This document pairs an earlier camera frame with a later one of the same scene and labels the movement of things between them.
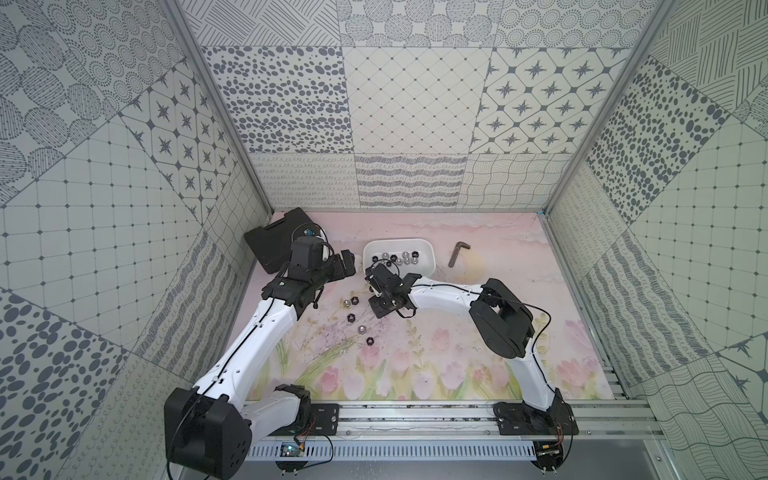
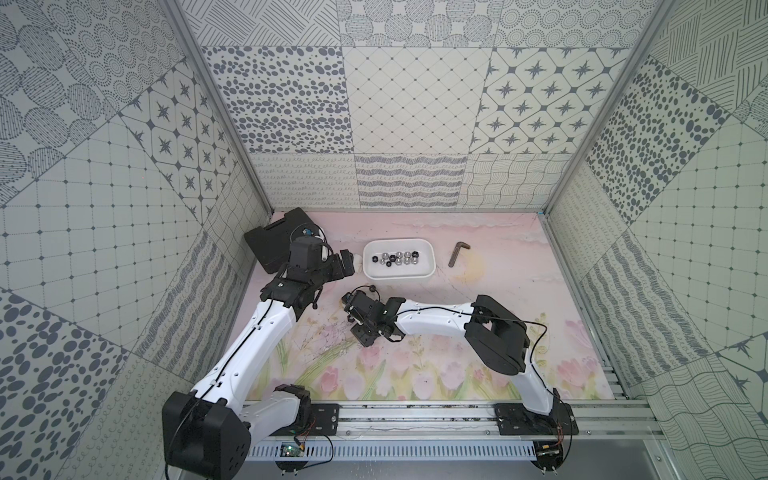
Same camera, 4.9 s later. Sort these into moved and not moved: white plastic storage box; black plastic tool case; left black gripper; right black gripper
Moved: right black gripper
Not moved: black plastic tool case; white plastic storage box; left black gripper
